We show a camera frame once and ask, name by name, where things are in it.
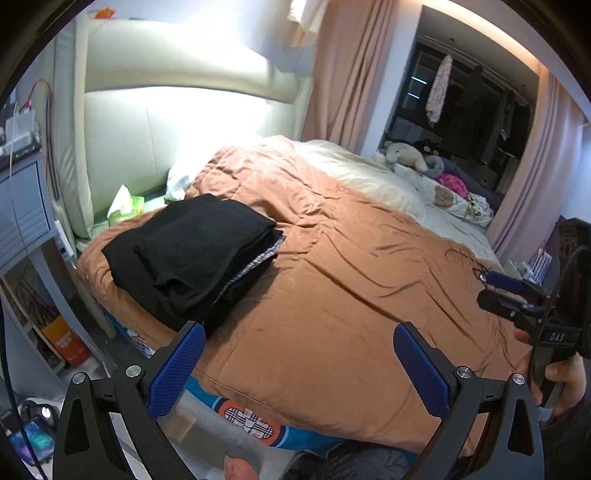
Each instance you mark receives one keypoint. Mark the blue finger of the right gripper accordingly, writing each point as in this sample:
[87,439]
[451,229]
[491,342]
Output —
[504,282]

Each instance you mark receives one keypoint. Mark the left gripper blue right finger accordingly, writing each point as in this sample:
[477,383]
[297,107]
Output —
[427,368]

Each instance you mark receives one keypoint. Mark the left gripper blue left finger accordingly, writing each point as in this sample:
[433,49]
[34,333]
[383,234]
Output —
[169,368]

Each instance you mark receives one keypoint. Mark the person's right hand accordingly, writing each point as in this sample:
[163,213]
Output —
[571,373]

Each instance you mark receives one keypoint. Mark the person's left hand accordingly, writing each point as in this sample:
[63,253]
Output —
[238,469]

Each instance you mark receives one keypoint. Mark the pink curtain right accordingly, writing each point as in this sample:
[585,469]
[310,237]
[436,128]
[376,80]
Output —
[532,205]

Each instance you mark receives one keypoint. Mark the pink curtain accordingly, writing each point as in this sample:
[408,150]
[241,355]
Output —
[352,52]
[532,205]

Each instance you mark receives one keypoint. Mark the teddy bear pillow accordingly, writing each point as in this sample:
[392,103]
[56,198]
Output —
[474,209]

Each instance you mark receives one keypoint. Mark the folded black clothes stack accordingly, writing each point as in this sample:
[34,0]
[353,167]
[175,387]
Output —
[194,260]

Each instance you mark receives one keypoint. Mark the pink garment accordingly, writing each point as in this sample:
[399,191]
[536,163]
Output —
[453,183]

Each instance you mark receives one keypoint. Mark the blue patterned bed sheet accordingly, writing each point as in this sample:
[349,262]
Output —
[268,432]

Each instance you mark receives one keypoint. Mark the orange bag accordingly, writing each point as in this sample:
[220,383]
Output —
[66,342]

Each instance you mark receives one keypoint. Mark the brown orange blanket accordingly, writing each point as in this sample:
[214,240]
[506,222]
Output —
[311,345]

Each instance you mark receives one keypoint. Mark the grey plush toy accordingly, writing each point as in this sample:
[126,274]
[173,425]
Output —
[435,166]

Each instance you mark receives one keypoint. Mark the green tissue pack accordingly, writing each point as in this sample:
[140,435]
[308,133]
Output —
[124,206]

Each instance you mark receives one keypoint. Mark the beige plush toy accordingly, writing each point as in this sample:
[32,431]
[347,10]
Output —
[405,154]

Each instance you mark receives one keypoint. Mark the grey white nightstand left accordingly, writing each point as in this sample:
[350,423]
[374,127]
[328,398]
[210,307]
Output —
[27,223]

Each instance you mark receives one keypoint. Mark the cream bed sheet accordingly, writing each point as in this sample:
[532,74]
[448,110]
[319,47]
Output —
[380,183]

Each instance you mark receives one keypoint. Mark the floral hanging garment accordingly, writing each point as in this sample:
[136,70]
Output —
[437,95]

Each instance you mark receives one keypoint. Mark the cream upholstered headboard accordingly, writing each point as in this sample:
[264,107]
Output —
[133,99]

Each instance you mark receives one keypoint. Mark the pink curtain left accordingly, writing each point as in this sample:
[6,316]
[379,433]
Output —
[352,52]

